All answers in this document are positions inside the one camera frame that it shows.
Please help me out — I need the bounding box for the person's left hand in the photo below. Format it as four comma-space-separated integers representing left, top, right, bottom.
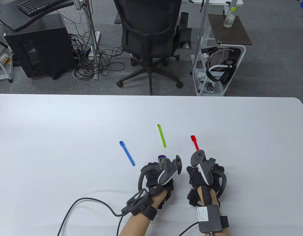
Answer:
141, 161, 174, 209

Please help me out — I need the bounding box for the person's right hand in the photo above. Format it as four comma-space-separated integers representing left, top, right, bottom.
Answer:
187, 165, 225, 207

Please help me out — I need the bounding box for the blue measuring spoon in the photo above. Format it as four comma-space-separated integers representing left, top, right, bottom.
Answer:
119, 141, 136, 167

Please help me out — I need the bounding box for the red measuring spoon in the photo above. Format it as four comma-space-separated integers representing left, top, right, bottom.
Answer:
191, 135, 200, 151

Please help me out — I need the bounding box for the lime green measuring spoon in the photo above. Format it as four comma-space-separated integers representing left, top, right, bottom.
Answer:
157, 124, 167, 148

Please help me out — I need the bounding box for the person's left forearm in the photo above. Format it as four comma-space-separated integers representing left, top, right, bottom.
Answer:
119, 189, 167, 236

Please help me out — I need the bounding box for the person's right forearm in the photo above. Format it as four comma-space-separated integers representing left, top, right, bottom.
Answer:
196, 184, 228, 236

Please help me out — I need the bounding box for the black wrist box with label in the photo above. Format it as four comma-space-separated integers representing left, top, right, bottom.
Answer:
196, 205, 229, 234

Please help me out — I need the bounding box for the black mesh office chair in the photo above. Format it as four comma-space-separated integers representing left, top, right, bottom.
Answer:
113, 0, 192, 96

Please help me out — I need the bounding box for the brown side table top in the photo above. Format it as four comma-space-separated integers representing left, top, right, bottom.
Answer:
207, 14, 252, 46

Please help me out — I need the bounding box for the clear bottle with green cap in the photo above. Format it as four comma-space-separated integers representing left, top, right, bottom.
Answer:
224, 7, 237, 28

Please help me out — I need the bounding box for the black computer tower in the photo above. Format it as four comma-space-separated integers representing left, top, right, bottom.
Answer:
4, 13, 77, 78

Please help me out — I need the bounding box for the small white trolley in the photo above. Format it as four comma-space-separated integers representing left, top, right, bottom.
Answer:
0, 23, 14, 83

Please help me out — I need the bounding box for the white desk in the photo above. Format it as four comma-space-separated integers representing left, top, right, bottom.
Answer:
186, 0, 244, 6

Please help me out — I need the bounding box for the black keyboard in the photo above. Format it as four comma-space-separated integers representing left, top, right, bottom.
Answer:
18, 0, 68, 17

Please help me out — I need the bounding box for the black curved desk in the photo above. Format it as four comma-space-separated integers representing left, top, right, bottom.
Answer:
0, 0, 74, 32

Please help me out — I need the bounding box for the black wrist camera with strap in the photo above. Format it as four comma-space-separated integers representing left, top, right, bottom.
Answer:
121, 188, 158, 221

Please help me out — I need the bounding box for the thin black cable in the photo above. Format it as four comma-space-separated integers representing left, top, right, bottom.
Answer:
178, 221, 199, 236

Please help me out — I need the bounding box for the black braided cable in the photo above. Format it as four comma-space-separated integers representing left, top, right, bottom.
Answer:
57, 197, 125, 236

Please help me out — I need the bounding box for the white wire cart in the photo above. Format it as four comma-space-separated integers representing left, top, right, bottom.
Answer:
191, 37, 247, 97

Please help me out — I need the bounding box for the black headset with white strap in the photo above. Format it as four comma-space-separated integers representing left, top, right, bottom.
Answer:
201, 47, 241, 85

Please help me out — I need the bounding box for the tangle of black cables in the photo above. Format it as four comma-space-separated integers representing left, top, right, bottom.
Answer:
60, 10, 126, 80

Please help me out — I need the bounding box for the aluminium frame post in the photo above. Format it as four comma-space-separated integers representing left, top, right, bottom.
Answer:
79, 0, 99, 79
195, 0, 210, 60

